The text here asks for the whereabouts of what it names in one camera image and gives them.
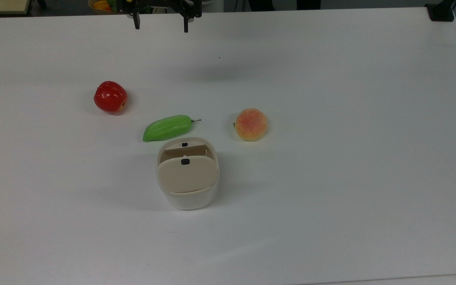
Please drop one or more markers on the black clamp camera pole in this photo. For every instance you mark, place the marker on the black clamp camera pole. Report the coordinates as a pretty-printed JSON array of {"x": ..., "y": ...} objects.
[{"x": 441, "y": 12}]

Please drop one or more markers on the orange pink toy peach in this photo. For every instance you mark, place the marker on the orange pink toy peach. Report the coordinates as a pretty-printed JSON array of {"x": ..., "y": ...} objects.
[{"x": 251, "y": 124}]

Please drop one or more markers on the bowl of toy fruit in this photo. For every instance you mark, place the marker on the bowl of toy fruit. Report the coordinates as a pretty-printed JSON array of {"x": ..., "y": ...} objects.
[{"x": 102, "y": 5}]

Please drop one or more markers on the green toy gourd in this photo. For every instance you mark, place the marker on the green toy gourd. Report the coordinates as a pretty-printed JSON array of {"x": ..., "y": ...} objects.
[{"x": 166, "y": 128}]

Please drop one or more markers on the red toy apple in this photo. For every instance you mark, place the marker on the red toy apple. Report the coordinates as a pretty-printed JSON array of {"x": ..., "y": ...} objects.
[{"x": 110, "y": 97}]

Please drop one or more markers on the black chair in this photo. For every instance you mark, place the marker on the black chair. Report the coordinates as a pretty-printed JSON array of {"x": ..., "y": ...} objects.
[{"x": 283, "y": 4}]

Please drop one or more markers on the beige garbage bin with lid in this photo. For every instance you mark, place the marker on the beige garbage bin with lid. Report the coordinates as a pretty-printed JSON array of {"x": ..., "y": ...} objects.
[{"x": 188, "y": 182}]

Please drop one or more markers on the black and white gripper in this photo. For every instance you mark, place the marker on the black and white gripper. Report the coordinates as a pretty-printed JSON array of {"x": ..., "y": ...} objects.
[{"x": 160, "y": 4}]

